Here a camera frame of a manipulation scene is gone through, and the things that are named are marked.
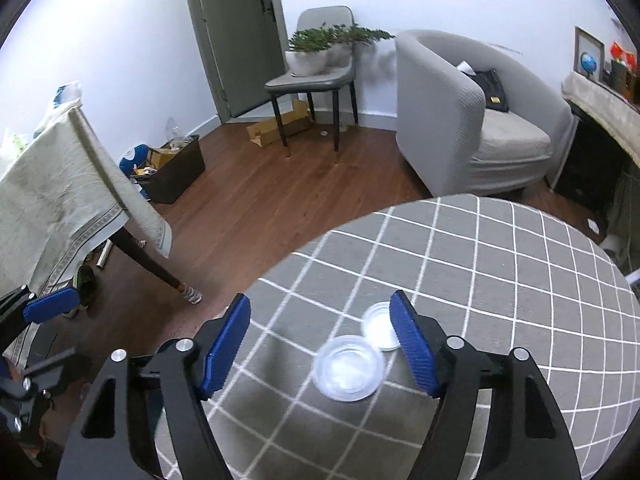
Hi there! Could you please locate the person's dark clothing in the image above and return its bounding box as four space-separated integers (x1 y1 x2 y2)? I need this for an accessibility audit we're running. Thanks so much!
0 430 66 480

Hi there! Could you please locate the blue and white bag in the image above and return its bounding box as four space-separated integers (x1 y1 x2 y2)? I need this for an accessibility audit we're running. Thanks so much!
51 80 84 107

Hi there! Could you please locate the black storage box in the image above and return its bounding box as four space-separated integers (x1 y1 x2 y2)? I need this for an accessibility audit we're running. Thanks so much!
142 135 206 205

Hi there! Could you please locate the grey tub armchair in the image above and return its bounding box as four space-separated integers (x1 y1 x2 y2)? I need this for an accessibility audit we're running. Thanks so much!
396 29 574 199

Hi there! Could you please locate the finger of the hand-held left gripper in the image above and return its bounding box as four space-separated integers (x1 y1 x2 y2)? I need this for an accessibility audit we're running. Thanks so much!
0 285 81 358
0 350 76 448

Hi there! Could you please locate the cabinet with beige cloth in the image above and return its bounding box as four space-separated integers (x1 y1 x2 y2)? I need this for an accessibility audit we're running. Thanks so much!
554 71 640 213

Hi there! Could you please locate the large clear plastic lid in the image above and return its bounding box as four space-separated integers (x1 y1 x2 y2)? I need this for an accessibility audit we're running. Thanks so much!
311 335 386 402

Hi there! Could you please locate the round table, grey checked cloth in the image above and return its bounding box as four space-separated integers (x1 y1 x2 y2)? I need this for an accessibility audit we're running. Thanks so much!
150 194 640 480

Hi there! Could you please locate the black bag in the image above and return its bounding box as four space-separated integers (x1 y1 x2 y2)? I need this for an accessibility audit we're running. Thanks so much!
462 69 510 114

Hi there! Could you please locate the framed picture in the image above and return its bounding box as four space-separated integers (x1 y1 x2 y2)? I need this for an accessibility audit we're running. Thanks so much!
574 26 607 82

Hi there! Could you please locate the flat cardboard box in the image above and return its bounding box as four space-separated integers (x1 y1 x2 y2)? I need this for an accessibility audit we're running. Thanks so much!
246 99 312 149

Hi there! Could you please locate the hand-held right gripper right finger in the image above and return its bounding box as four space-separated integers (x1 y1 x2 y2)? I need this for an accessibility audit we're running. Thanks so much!
390 290 583 480

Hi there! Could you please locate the grey door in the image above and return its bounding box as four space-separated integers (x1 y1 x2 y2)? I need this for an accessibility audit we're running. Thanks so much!
180 0 289 124

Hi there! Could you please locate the dark wooden table leg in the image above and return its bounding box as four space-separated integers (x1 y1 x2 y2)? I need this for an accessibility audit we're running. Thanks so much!
112 225 204 305

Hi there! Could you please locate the blue round item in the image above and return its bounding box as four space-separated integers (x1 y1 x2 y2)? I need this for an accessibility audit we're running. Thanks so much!
119 144 152 172

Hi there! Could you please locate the grey dining chair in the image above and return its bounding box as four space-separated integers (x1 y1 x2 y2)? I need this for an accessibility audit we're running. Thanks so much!
264 6 360 164

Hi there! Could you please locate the potted green plant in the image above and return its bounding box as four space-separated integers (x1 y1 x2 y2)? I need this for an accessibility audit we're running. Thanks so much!
286 23 396 77

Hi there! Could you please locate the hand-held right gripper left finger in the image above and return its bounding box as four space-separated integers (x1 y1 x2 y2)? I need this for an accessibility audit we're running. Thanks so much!
57 294 252 480

